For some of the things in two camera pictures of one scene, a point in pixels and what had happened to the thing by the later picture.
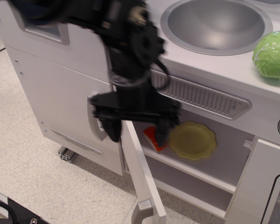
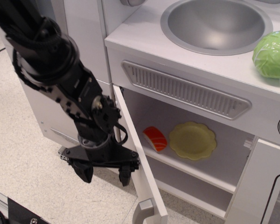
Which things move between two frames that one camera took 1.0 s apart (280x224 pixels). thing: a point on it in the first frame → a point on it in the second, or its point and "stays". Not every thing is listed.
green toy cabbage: [270, 55] stays
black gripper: [136, 100] → [99, 149]
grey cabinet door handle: [142, 209] stays
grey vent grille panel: [221, 103] stays
